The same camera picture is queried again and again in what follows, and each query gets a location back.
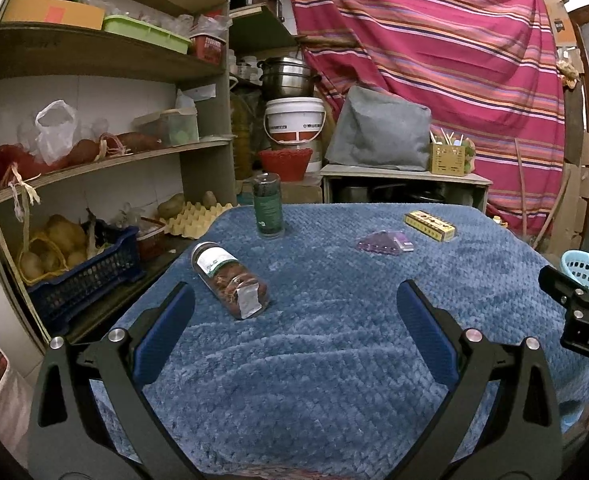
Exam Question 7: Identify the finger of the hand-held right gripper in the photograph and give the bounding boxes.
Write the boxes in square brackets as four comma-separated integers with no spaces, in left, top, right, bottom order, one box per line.
[539,265,589,314]

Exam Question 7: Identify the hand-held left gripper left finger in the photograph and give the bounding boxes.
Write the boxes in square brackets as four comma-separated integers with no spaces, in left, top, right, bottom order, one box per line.
[27,282,205,480]

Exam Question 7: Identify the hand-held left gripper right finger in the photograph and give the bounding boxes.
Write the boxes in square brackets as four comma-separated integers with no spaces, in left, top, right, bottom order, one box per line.
[389,280,562,480]

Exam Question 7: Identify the light blue plastic basket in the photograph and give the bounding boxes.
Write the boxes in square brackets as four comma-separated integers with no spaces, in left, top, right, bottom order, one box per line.
[560,250,589,296]

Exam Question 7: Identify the spice jar with white label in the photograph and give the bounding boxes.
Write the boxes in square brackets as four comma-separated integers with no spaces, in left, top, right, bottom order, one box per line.
[190,242,270,321]

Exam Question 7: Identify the dark blue plastic crate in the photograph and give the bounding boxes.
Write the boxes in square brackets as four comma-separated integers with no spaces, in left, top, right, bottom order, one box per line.
[27,225,143,328]

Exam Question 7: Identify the small red tub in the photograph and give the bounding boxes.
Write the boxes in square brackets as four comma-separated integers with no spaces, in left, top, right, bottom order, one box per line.
[137,217,168,257]

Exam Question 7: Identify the purple plastic packet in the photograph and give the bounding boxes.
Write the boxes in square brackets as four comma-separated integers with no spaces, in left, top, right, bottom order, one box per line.
[357,230,415,256]

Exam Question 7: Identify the yellow patterned box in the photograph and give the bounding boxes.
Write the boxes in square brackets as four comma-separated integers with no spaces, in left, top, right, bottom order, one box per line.
[404,211,458,242]

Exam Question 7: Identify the yellow egg carton tray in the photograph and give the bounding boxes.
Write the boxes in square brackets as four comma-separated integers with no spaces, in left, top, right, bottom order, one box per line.
[162,201,238,239]

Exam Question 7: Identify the yellow net of potatoes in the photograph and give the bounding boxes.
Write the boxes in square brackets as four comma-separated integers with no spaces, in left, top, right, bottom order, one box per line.
[17,214,88,286]

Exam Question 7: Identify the green glass jar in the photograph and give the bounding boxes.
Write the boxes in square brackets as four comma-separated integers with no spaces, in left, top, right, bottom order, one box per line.
[252,172,285,239]

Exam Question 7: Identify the yellow pen holder box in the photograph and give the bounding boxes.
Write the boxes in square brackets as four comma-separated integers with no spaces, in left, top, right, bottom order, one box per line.
[430,142,466,177]

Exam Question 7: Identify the small plush toy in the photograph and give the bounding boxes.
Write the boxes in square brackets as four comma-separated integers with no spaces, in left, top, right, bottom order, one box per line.
[557,60,580,89]

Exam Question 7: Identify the sweet potato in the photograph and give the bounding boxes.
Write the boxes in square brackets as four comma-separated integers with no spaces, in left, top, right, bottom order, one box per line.
[67,140,100,166]
[116,132,162,151]

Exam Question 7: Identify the clear plastic container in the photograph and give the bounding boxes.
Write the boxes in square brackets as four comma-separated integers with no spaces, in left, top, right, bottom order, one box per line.
[134,107,200,146]

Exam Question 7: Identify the grey cushion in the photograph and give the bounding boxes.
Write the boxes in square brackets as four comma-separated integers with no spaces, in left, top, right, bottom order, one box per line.
[327,86,432,172]

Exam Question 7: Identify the red plastic bowl basket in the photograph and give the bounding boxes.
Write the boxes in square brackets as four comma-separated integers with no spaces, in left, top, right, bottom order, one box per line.
[259,149,312,181]

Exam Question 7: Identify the yellow oil bottle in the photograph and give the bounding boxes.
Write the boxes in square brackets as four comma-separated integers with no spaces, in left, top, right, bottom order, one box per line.
[229,77,253,181]

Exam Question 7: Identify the white plastic bag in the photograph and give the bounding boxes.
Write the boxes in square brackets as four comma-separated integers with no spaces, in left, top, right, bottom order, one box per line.
[35,100,78,166]

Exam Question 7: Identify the red mesh bag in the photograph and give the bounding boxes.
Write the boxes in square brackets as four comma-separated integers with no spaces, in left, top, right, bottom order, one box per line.
[0,145,40,191]

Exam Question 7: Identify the white and red bucket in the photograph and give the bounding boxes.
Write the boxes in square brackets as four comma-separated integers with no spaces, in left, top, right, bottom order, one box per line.
[264,97,326,146]

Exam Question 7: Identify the cardboard sheet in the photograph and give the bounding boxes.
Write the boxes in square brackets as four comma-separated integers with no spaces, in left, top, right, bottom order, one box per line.
[541,0,578,46]

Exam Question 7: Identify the stacked steel pots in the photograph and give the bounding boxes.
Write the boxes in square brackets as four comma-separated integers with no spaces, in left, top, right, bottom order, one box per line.
[258,57,321,101]

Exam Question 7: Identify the wooden shelf unit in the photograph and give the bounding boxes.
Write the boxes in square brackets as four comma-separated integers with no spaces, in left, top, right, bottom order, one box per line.
[0,0,238,356]

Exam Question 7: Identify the small red basket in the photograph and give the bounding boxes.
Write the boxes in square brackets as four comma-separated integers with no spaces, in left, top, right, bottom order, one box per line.
[190,34,226,65]

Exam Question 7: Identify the pink striped cloth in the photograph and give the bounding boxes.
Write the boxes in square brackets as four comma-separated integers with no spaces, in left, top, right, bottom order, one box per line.
[284,0,567,232]

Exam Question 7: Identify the green plastic tray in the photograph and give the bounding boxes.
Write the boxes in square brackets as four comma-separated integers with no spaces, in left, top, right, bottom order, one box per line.
[103,15,191,54]

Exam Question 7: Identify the orange cardboard box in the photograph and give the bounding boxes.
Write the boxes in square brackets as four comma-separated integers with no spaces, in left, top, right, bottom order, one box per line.
[2,0,105,30]

